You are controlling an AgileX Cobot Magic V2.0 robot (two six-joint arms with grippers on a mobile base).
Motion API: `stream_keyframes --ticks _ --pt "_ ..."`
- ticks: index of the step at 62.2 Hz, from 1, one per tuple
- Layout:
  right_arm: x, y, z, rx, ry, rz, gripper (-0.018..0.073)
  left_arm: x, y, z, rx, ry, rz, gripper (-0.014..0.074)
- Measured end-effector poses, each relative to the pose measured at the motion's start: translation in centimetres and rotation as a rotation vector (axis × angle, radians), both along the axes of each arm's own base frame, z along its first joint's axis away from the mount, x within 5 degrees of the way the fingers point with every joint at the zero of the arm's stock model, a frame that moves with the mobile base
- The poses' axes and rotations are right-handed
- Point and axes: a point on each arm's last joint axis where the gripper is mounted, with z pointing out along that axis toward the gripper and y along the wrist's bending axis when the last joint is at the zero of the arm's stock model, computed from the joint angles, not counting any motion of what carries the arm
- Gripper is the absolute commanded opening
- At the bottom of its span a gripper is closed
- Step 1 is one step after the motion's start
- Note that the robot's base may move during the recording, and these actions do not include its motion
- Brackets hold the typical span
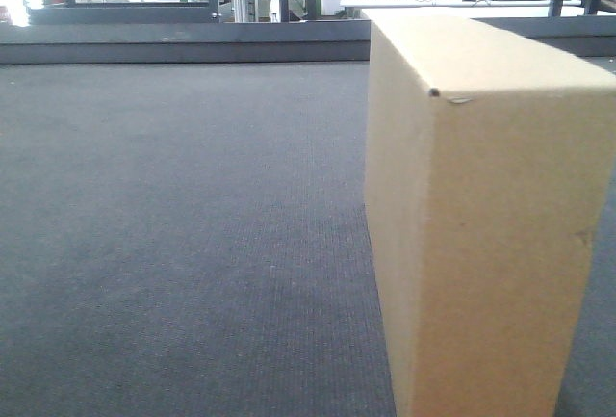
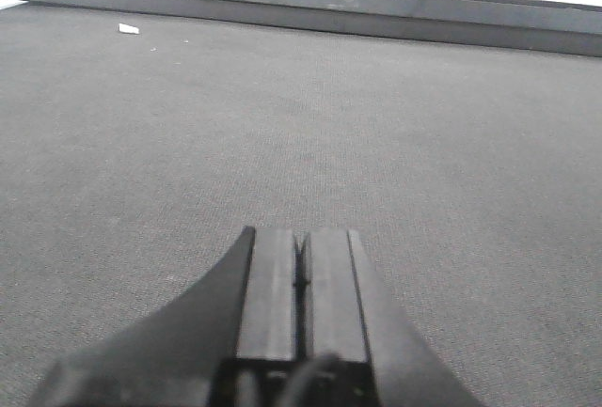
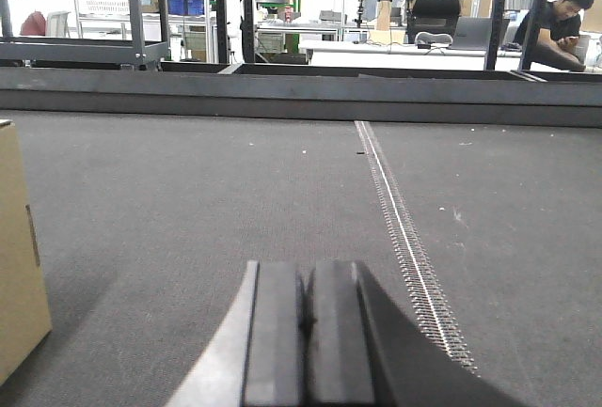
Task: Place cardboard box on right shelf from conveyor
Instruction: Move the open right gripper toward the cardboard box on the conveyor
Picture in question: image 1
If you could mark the brown cardboard box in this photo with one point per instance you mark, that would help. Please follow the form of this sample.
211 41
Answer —
487 162

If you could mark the grey conveyor side rail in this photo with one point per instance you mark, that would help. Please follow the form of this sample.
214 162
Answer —
322 41

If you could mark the white background table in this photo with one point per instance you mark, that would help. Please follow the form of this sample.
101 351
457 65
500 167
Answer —
470 9

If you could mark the dark grey conveyor belt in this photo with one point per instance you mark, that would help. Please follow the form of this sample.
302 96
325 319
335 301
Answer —
187 240

